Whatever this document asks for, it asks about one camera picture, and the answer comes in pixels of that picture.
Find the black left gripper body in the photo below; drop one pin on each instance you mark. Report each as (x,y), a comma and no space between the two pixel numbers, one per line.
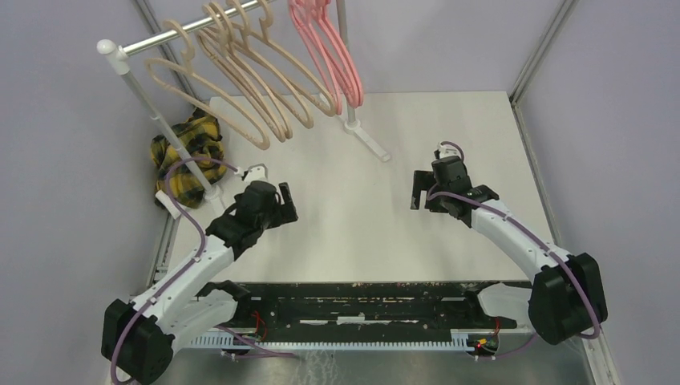
(269,219)

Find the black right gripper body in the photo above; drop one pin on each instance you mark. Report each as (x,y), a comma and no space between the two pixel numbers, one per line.
(437,204)

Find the pink plastic hanger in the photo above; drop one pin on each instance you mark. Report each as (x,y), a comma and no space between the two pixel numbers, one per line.
(301,13)
(350,83)
(332,45)

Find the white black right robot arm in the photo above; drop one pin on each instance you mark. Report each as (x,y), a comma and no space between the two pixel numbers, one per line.
(566,297)

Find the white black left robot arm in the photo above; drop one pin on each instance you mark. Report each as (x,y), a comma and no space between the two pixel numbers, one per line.
(141,336)

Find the white rack foot near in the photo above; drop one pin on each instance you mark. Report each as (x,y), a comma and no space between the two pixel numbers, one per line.
(191,199)

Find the white rack foot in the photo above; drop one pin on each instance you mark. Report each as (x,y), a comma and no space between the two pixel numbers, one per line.
(338,122)
(191,199)

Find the white rack foot far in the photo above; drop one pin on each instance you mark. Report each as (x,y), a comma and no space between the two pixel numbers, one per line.
(338,122)

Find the grey rack far pole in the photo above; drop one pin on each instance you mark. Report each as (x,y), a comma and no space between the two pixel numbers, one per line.
(351,119)

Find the metal rack top bar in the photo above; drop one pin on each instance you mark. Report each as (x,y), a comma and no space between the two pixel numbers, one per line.
(159,37)

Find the white rack left pole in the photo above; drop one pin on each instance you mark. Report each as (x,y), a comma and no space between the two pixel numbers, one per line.
(119,63)

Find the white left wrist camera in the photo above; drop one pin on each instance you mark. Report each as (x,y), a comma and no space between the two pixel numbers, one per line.
(257,172)

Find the aluminium frame rail base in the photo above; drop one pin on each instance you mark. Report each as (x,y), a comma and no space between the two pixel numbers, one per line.
(566,297)

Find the white cable duct strip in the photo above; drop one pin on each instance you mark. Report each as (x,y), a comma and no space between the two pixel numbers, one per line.
(223,340)

